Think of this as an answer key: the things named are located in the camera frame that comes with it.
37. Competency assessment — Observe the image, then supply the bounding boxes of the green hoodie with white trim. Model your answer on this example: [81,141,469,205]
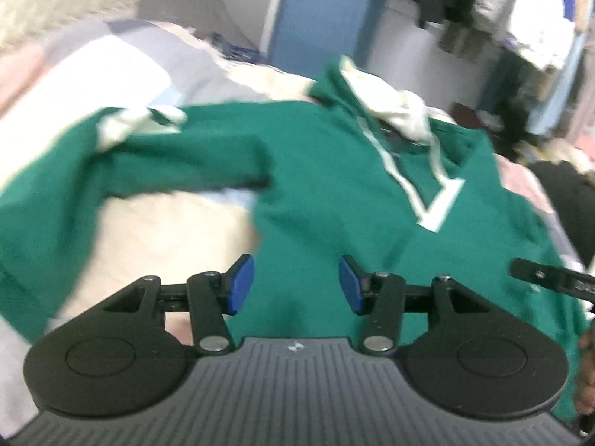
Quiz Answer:
[0,56,587,428]

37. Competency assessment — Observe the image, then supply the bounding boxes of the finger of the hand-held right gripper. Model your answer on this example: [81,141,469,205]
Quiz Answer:
[510,258,595,299]

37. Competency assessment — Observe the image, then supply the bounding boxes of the cream fleece garment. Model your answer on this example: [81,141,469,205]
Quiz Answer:
[521,138,595,174]

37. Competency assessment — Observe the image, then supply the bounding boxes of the white puffer jacket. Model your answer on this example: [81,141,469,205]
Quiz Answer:
[504,0,578,71]

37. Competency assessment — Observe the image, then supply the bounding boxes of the black fur hood jacket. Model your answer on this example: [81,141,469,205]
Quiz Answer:
[527,160,595,270]

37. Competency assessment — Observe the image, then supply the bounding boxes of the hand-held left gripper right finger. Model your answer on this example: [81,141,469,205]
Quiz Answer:
[338,255,489,356]

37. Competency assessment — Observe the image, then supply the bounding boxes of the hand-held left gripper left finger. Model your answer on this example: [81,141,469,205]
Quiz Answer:
[102,255,255,356]

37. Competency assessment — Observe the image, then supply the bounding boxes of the light blue hanging garment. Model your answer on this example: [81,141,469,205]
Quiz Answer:
[524,32,587,141]

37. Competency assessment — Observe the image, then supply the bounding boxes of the dark cables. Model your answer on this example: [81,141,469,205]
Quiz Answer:
[179,0,263,62]

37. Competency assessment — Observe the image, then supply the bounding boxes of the teal hanging garment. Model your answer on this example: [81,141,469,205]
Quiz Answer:
[479,46,531,150]

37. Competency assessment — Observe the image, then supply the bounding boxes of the person's right hand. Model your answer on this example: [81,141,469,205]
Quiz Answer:
[575,330,595,415]

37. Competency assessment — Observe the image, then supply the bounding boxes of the dark striped hanging garment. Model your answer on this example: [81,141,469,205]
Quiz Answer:
[438,22,485,62]

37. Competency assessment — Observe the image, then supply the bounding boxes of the pastel patchwork quilt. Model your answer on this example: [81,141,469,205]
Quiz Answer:
[0,19,582,434]

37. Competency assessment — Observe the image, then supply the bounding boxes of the dark red box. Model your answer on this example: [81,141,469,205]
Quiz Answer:
[450,101,505,133]

